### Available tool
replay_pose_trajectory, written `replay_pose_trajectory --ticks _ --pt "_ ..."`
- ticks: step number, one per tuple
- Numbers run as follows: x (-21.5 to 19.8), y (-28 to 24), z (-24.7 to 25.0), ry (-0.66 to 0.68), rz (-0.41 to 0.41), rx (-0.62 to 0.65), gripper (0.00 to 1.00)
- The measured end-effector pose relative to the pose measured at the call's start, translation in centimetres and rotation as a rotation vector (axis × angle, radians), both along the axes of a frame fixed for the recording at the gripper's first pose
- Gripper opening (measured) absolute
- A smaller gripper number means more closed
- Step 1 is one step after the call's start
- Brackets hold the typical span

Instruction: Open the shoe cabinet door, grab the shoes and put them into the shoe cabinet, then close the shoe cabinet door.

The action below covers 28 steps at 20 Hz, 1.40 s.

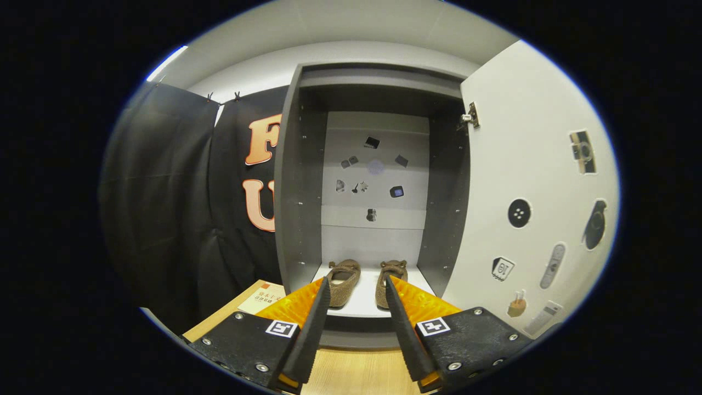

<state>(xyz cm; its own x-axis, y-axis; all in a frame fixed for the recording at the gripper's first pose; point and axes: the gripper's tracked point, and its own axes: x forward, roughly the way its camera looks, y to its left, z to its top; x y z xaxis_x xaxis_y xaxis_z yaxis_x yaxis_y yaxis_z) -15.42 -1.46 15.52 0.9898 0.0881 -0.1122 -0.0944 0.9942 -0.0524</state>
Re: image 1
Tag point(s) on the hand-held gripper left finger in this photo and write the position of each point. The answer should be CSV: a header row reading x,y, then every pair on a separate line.
x,y
312,340

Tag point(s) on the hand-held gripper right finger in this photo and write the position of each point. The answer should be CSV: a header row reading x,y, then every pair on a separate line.
x,y
406,340

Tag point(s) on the brown fuzzy shoe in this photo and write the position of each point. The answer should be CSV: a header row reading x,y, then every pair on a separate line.
x,y
392,267
348,280

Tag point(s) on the dark grey shoe cabinet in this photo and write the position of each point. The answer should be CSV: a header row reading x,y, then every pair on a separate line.
x,y
296,192

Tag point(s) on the white cabinet shelf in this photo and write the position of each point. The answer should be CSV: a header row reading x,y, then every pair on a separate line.
x,y
364,302

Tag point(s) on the metal door hinge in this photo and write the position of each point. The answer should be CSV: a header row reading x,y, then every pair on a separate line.
x,y
471,116

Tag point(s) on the beige book with orange corner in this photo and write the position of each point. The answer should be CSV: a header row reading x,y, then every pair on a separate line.
x,y
263,299

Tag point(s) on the black backdrop cloth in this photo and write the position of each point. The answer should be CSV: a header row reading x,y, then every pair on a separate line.
x,y
164,192

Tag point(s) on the ceiling light strip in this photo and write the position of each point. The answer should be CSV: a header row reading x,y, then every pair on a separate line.
x,y
167,63

